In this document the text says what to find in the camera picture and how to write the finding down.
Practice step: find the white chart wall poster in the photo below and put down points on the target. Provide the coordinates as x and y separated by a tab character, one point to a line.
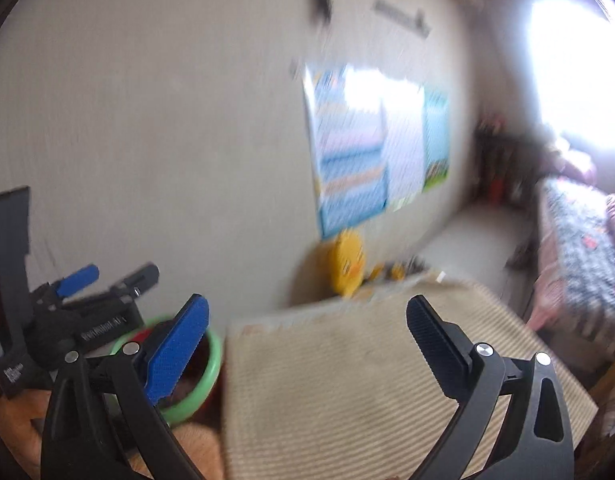
405	145

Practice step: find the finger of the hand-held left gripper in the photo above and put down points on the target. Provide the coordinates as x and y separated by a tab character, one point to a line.
79	277
137	277

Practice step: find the green bin with red inside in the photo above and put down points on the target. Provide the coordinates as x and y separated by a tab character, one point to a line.
215	365

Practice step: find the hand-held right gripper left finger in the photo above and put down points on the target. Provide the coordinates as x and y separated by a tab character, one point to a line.
180	350

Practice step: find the bed with patterned sheet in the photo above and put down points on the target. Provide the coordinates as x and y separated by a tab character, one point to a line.
577	260

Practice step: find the yellow duck potty chair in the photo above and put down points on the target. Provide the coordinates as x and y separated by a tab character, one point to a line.
347	260

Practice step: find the blue bordered wall poster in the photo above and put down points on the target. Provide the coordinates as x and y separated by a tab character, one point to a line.
347	160

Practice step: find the dark metal shelf desk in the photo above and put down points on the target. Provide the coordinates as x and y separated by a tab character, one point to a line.
502	165

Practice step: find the purple pillow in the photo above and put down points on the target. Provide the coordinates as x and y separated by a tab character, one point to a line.
575	165

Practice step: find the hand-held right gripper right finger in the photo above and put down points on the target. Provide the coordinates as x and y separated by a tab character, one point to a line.
437	350

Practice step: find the green bordered wall poster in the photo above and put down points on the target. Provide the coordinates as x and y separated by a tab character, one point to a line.
436	135

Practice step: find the dark wall rack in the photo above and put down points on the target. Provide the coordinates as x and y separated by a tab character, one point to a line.
402	17

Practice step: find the bright window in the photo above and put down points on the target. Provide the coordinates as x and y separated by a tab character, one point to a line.
572	70

